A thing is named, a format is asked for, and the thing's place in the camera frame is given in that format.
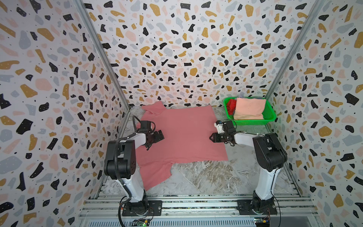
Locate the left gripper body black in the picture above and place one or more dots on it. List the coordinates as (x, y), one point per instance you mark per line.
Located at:
(151, 138)

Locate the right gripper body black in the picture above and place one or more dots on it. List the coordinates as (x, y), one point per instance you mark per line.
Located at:
(216, 137)

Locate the dusty pink t shirt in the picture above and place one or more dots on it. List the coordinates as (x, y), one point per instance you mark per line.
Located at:
(186, 133)

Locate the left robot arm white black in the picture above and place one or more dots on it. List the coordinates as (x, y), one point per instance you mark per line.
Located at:
(120, 165)

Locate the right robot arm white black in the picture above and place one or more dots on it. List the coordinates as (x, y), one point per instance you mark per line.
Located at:
(271, 157)

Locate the red t shirt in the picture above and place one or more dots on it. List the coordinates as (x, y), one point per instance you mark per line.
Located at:
(231, 106)

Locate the peach folded t shirt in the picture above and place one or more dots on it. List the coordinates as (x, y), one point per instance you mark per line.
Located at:
(249, 109)

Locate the green plastic basket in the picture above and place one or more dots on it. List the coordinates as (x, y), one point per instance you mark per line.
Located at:
(268, 114)

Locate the left green circuit board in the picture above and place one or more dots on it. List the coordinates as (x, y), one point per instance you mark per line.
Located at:
(140, 223)

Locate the right circuit board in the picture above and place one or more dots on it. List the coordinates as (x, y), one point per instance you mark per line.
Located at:
(262, 222)

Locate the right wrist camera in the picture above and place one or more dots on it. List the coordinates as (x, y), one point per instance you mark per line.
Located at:
(228, 126)

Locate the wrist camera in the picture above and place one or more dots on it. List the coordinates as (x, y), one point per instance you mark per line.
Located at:
(228, 126)
(147, 127)

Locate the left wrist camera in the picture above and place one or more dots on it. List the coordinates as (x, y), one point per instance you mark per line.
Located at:
(147, 127)

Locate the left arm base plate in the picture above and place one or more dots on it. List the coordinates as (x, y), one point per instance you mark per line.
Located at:
(142, 208)

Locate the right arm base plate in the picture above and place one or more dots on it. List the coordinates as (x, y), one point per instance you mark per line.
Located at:
(245, 207)

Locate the aluminium rail frame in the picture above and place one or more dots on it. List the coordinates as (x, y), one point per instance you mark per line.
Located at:
(202, 211)

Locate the left corner aluminium post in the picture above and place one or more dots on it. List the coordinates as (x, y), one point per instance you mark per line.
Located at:
(99, 48)

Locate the corner aluminium post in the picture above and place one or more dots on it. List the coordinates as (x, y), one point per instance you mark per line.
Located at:
(99, 48)
(316, 7)

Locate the right corner aluminium post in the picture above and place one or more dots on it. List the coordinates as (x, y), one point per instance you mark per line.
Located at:
(316, 7)

